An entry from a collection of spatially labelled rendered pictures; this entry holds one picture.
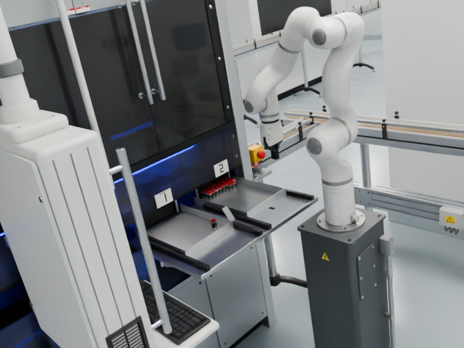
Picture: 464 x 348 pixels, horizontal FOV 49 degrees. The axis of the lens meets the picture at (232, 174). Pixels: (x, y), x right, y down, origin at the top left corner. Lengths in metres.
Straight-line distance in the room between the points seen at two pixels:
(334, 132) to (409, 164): 1.76
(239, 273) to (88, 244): 1.37
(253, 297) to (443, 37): 1.82
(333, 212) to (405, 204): 1.02
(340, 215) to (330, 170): 0.19
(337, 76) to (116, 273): 0.98
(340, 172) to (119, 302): 0.94
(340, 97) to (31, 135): 1.03
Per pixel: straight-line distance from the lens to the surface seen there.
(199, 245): 1.98
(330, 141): 1.84
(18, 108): 1.43
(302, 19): 1.84
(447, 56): 3.26
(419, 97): 3.39
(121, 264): 1.42
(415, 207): 2.95
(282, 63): 1.94
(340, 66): 1.81
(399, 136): 2.79
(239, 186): 2.46
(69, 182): 1.28
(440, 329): 2.91
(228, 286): 2.57
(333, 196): 1.97
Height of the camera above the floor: 1.87
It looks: 22 degrees down
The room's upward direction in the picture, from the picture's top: 10 degrees counter-clockwise
